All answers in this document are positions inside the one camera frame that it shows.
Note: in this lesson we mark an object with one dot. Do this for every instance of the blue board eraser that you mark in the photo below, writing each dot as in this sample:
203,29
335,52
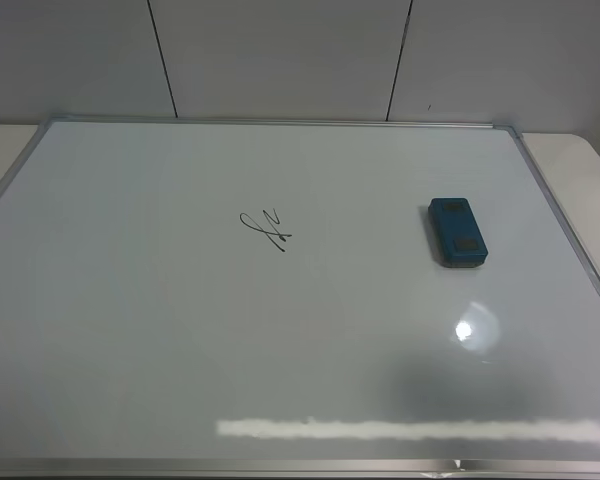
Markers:
458,236

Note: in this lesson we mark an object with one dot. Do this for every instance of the white whiteboard aluminium frame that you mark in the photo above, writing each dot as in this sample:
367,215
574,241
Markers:
145,332

